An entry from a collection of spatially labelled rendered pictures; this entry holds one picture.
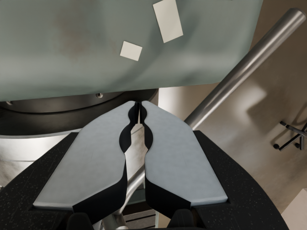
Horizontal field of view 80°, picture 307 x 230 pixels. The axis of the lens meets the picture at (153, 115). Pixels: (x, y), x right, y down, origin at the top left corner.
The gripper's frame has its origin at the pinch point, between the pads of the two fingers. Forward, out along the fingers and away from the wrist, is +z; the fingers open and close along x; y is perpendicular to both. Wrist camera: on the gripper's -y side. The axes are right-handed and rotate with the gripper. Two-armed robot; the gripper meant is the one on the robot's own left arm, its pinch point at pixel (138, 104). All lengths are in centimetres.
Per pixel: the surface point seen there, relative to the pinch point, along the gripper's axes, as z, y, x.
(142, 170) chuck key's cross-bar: 1.1, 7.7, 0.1
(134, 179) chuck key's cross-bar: 1.1, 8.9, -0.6
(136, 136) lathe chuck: 10.1, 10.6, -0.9
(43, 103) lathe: 9.5, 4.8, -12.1
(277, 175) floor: 174, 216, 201
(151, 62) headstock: 5.6, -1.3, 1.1
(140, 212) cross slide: 34, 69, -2
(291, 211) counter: 178, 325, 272
